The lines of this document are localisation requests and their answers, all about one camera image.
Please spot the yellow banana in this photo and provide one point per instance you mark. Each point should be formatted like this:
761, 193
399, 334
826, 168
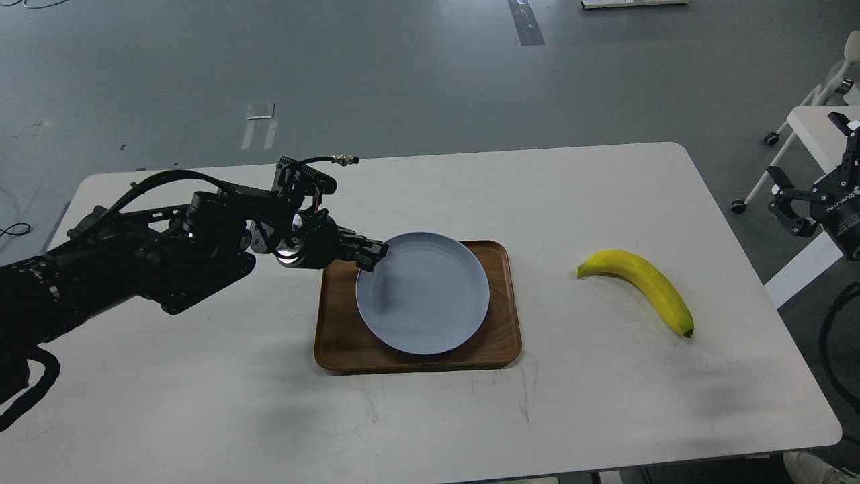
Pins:
648, 279

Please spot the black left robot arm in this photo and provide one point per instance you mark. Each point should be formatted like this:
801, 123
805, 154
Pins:
176, 237

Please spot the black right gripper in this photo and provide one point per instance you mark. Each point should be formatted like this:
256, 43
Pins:
833, 201

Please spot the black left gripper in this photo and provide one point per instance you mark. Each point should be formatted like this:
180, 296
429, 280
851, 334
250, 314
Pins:
315, 241

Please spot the brown wooden tray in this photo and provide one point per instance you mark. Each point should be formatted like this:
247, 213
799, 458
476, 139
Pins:
344, 345

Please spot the light blue plate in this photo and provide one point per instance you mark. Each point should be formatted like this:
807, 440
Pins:
428, 295

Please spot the white shoe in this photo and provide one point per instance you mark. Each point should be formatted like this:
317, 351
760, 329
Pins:
804, 467

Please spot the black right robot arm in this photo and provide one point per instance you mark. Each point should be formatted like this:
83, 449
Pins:
832, 203

